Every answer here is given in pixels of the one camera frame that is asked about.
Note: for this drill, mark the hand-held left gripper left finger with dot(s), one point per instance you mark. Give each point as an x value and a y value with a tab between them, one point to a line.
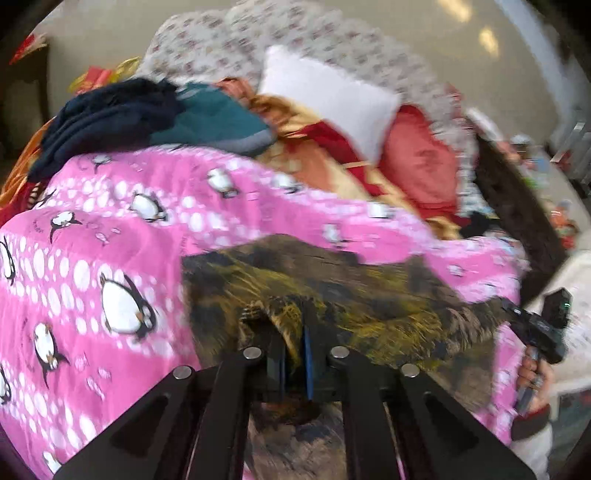
276	369

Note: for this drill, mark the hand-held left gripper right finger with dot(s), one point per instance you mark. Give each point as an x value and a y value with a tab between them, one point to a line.
310	369

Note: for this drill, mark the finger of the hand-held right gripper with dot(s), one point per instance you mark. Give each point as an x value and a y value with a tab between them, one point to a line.
512	309

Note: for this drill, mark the brown floral patterned garment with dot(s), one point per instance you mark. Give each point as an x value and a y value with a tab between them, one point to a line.
369	300

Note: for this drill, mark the person's right forearm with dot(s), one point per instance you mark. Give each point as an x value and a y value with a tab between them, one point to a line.
531	424

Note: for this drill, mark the light patterned clothes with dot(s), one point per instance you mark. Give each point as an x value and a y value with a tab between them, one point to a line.
473	205

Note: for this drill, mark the navy blue clothes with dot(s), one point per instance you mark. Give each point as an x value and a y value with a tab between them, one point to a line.
101	115

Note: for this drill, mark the person's right hand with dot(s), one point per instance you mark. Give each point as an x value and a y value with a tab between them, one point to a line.
544	381

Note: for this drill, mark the red heart-shaped cushion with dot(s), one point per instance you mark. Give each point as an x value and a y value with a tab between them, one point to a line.
420	161

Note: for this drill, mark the red and gold blanket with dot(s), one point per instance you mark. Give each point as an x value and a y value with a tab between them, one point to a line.
314	166

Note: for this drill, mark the pink penguin print blanket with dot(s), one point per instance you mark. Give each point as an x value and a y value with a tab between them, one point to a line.
92	258

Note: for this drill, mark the teal cloth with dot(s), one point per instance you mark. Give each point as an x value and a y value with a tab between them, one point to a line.
217	115

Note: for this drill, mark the white pillow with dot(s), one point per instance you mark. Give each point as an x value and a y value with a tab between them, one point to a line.
323	92

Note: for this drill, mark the grey floral quilt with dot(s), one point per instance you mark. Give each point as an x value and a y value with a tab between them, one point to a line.
286	27

